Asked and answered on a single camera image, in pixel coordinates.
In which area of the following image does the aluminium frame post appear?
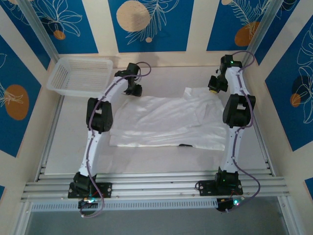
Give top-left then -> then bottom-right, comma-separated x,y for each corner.
238,0 -> 282,74
17,0 -> 61,65

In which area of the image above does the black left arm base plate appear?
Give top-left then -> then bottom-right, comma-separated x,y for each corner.
67,182 -> 112,199

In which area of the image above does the aluminium frame leg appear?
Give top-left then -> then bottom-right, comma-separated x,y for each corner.
11,202 -> 34,235
277,197 -> 302,235

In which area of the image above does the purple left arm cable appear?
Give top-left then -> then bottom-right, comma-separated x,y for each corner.
80,61 -> 152,218

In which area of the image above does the white plastic mesh basket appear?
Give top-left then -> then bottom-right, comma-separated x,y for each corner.
46,57 -> 113,99

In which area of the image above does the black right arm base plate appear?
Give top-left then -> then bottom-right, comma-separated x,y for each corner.
197,180 -> 244,196

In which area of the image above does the white t-shirt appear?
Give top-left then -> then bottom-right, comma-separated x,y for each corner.
109,87 -> 227,151

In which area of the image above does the grey slotted cable duct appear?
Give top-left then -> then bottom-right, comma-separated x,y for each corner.
30,198 -> 220,212

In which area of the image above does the aluminium table side rail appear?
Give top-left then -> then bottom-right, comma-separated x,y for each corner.
236,67 -> 274,176
36,96 -> 65,182

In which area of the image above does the aluminium mounting rail frame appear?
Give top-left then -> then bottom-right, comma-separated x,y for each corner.
21,171 -> 291,203

